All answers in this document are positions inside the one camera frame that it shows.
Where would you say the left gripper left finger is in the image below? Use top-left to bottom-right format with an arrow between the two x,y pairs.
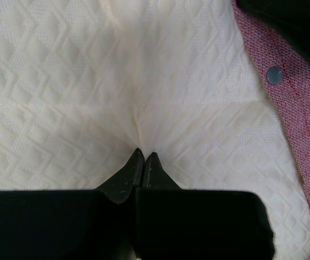
76,148 -> 144,259

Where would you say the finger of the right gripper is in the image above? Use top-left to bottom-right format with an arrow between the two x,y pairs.
236,1 -> 310,65

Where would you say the red printed pillowcase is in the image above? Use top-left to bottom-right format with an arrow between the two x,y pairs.
232,1 -> 310,209

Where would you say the cream memory foam pillow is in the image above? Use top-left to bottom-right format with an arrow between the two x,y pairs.
0,1 -> 310,259

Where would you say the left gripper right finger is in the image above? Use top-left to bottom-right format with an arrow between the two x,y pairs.
135,152 -> 184,259

